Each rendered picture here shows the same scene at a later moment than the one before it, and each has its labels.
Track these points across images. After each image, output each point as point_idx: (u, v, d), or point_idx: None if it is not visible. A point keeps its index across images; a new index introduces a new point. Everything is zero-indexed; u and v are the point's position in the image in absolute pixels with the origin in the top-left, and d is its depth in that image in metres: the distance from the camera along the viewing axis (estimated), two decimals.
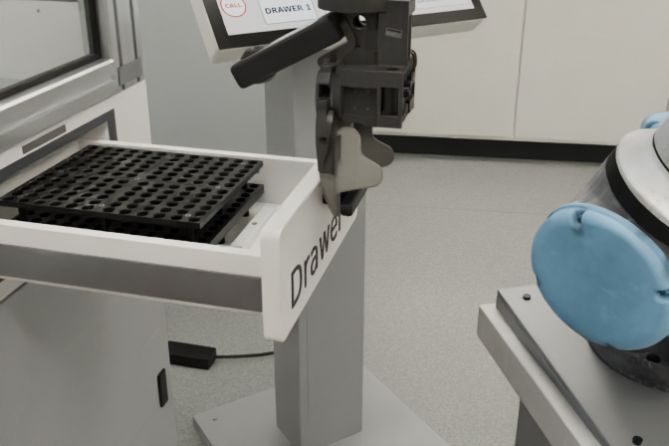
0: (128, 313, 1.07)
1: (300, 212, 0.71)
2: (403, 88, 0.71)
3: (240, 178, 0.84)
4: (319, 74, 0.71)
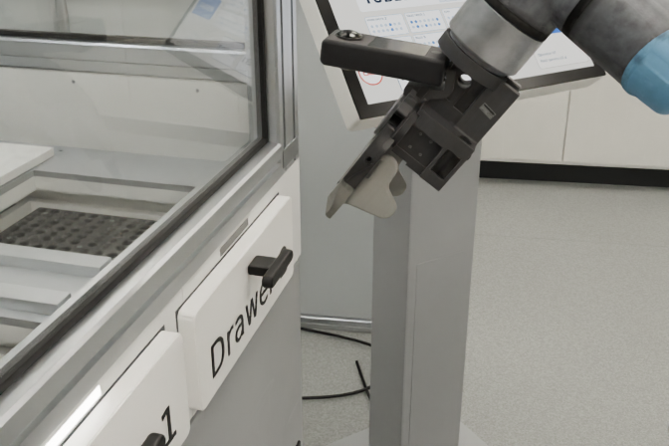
0: (279, 392, 1.06)
1: (220, 289, 0.76)
2: (461, 157, 0.72)
3: None
4: (400, 101, 0.70)
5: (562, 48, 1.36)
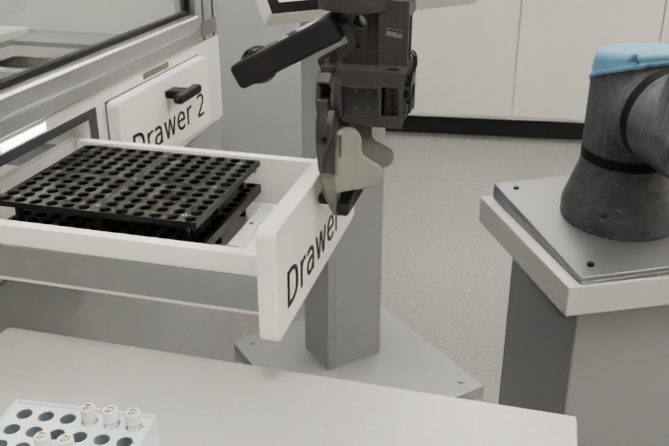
0: None
1: (140, 97, 1.06)
2: (403, 88, 0.71)
3: None
4: (319, 74, 0.71)
5: None
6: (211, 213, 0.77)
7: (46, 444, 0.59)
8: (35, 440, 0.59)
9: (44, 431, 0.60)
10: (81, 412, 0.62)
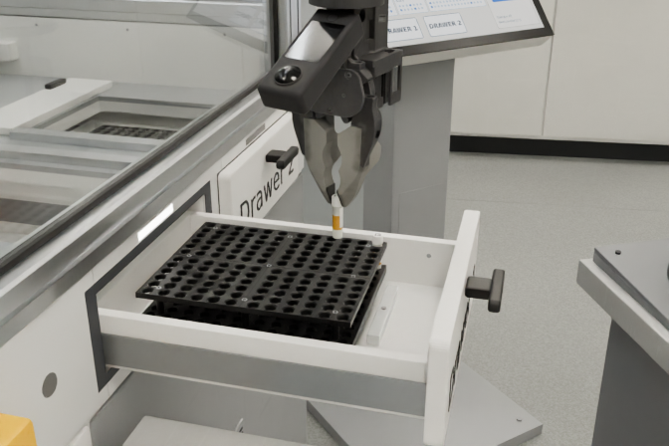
0: None
1: (247, 165, 1.06)
2: None
3: None
4: (356, 73, 0.71)
5: (518, 12, 1.66)
6: (358, 308, 0.76)
7: None
8: None
9: None
10: None
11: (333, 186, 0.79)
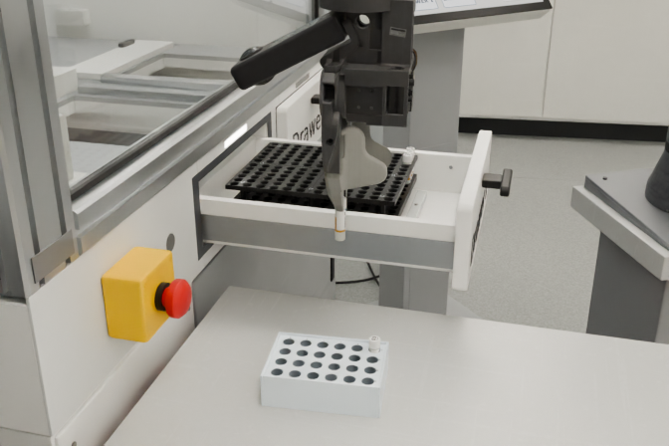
0: None
1: (298, 103, 1.28)
2: (407, 87, 0.71)
3: None
4: (323, 74, 0.71)
5: None
6: (399, 195, 0.99)
7: (410, 156, 1.08)
8: (410, 155, 1.07)
9: (404, 154, 1.08)
10: None
11: None
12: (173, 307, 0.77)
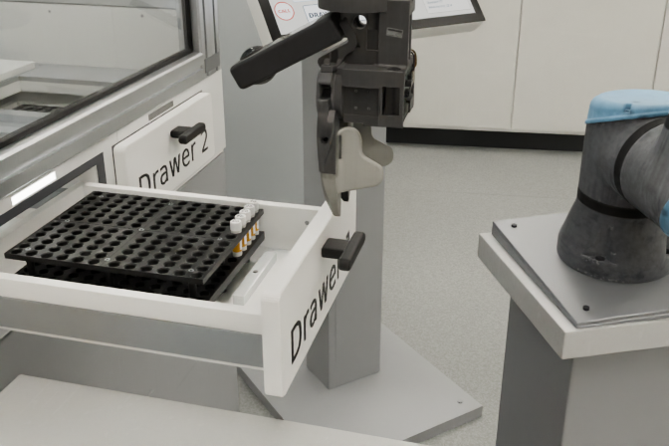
0: None
1: (146, 138, 1.09)
2: (404, 88, 0.71)
3: None
4: (320, 74, 0.71)
5: None
6: (217, 268, 0.79)
7: (249, 213, 0.89)
8: (248, 212, 0.88)
9: (241, 210, 0.88)
10: (243, 219, 0.86)
11: None
12: None
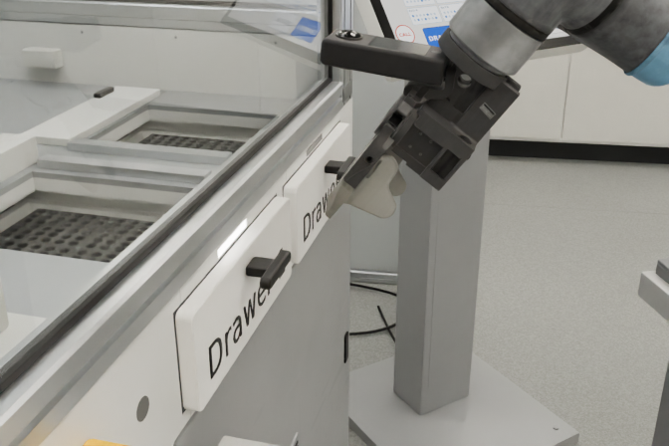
0: (335, 283, 1.34)
1: (310, 176, 1.04)
2: (461, 157, 0.72)
3: None
4: (400, 101, 0.70)
5: None
6: None
7: None
8: None
9: None
10: None
11: None
12: None
